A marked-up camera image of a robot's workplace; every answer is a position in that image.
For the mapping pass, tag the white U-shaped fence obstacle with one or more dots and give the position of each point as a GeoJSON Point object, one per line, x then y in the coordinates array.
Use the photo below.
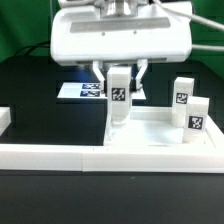
{"type": "Point", "coordinates": [172, 158]}

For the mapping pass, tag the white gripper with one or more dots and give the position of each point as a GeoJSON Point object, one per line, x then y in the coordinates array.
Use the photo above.
{"type": "Point", "coordinates": [119, 31]}

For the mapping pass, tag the white AprilTag base sheet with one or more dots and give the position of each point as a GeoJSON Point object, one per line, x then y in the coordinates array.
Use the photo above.
{"type": "Point", "coordinates": [76, 90]}

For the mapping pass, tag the white square tabletop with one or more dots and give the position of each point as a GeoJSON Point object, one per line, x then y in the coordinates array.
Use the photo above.
{"type": "Point", "coordinates": [152, 126]}

